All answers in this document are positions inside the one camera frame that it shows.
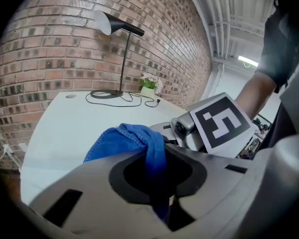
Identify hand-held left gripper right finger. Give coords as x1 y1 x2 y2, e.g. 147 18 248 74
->
163 142 253 221

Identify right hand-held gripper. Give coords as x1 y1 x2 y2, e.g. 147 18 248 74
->
149 92 259 159

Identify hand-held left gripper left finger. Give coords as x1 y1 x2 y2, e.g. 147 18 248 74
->
29 149 169 234

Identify blue cloth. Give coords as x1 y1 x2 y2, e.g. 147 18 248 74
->
83 122 170 221

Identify person's right forearm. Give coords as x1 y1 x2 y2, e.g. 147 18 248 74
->
235 72 278 121

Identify potted flowers in white pot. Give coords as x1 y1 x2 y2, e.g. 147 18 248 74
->
139 72 164 97

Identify ceiling tube light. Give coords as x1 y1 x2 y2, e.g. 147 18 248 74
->
237 55 260 68

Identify black desk lamp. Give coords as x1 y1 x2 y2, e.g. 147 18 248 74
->
90 10 146 100

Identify person's dark clothing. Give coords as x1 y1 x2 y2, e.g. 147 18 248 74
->
255 0 299 154

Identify white wall plug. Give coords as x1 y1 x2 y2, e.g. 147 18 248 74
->
1 144 14 159

